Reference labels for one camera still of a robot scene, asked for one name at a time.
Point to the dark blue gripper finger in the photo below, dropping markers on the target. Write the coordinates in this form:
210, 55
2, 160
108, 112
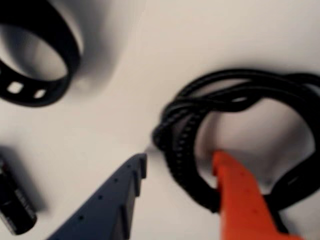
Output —
110, 205

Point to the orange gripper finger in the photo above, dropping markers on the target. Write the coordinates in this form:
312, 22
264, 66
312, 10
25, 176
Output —
240, 200

